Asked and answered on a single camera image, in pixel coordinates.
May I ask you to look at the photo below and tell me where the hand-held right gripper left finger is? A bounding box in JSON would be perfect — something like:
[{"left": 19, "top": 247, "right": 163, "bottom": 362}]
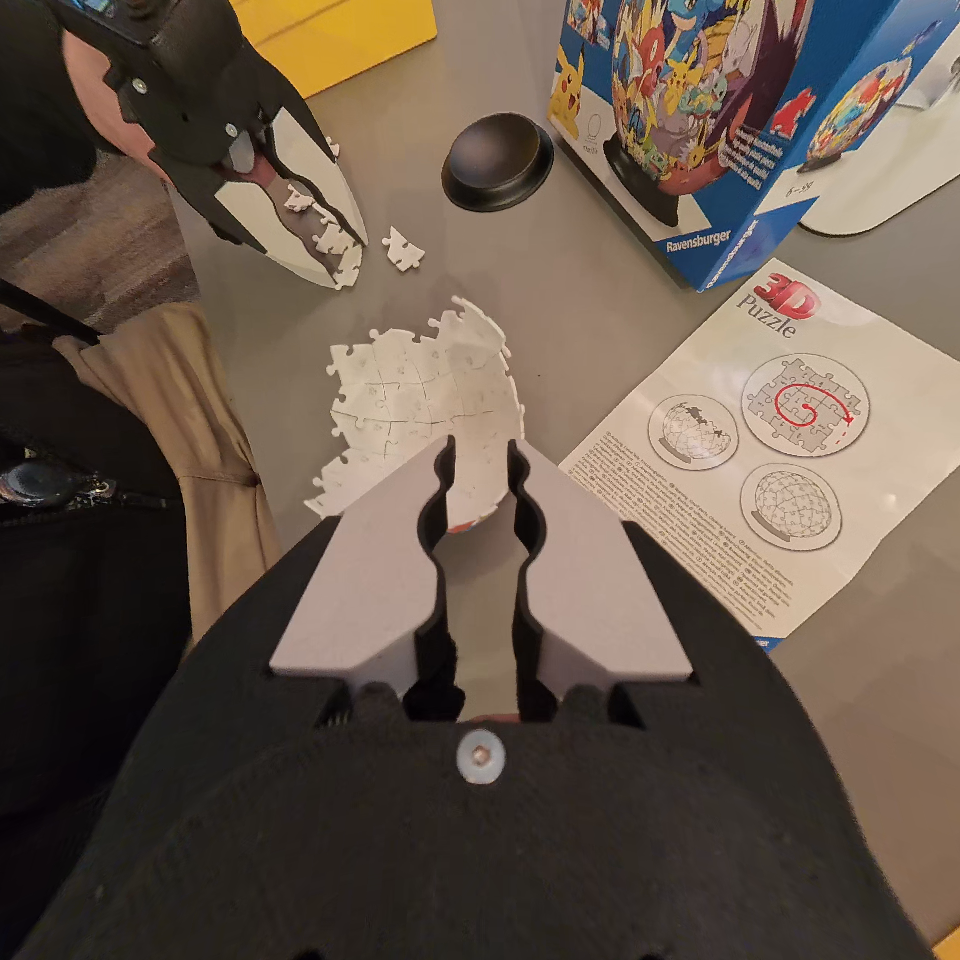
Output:
[{"left": 268, "top": 435, "right": 460, "bottom": 715}]

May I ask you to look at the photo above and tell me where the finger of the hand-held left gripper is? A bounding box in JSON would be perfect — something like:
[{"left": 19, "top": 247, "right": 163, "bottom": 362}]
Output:
[
  {"left": 266, "top": 111, "right": 370, "bottom": 249},
  {"left": 213, "top": 176, "right": 366, "bottom": 292}
]

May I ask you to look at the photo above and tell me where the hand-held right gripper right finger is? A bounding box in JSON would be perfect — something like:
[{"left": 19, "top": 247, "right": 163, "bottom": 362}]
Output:
[{"left": 507, "top": 438, "right": 696, "bottom": 715}]

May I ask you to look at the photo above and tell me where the pile of puzzle pieces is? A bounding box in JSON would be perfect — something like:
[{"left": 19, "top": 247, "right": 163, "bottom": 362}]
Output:
[{"left": 283, "top": 135, "right": 427, "bottom": 292}]

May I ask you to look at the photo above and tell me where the partly built white puzzle ball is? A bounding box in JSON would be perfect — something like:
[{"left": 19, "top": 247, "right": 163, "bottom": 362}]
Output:
[{"left": 303, "top": 296, "right": 526, "bottom": 537}]

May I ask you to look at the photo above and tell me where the person's left forearm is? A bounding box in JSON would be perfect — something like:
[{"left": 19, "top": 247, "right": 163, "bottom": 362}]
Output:
[{"left": 0, "top": 0, "right": 102, "bottom": 215}]

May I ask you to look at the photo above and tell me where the black round ball stand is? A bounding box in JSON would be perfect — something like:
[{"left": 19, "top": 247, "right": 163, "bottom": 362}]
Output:
[{"left": 441, "top": 112, "right": 556, "bottom": 213}]

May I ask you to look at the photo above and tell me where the blue cartoon puzzle box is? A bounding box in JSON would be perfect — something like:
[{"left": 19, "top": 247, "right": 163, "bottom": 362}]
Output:
[{"left": 547, "top": 0, "right": 942, "bottom": 294}]

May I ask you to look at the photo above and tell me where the person's left hand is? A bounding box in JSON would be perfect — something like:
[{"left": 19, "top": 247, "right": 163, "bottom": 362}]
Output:
[{"left": 62, "top": 30, "right": 177, "bottom": 185}]

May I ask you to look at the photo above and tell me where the yellow plastic bin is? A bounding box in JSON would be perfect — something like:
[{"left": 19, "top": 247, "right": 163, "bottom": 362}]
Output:
[{"left": 228, "top": 0, "right": 438, "bottom": 99}]

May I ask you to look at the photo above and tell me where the folded paper instruction leaflet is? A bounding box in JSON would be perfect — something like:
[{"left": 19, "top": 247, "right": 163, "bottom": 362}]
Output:
[{"left": 558, "top": 258, "right": 960, "bottom": 654}]

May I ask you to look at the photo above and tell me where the white flat board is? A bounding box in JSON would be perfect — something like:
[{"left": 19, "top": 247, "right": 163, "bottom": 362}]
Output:
[{"left": 798, "top": 30, "right": 960, "bottom": 237}]

